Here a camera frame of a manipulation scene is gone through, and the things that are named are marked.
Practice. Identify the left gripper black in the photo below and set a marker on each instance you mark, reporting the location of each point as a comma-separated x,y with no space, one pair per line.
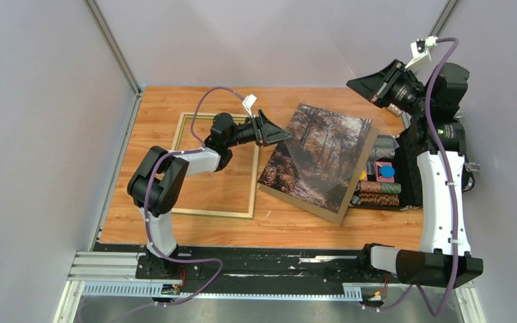
266,132

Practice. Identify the blue poker chip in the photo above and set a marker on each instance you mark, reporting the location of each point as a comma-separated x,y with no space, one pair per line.
387,171

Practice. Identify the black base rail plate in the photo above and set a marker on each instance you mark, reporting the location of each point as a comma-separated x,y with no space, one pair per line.
271,271

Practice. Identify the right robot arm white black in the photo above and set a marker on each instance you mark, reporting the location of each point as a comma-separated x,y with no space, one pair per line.
431,166

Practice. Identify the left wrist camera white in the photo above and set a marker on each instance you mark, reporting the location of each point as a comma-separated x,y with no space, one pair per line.
247,104

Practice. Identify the autumn forest photo board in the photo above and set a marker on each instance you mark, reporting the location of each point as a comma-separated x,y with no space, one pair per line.
281,180

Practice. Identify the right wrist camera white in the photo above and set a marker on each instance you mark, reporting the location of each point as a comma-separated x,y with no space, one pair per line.
420,50

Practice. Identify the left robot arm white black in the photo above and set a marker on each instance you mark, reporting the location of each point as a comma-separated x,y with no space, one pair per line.
156,184

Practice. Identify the wooden picture frame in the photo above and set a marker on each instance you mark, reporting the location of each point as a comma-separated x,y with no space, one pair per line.
228,193

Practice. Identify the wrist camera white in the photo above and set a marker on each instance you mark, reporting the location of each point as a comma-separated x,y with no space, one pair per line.
420,50
247,104

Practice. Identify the black poker chip case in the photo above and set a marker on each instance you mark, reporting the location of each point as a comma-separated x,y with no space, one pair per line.
400,193

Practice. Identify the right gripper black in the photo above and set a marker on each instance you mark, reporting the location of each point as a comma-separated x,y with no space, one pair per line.
376,86

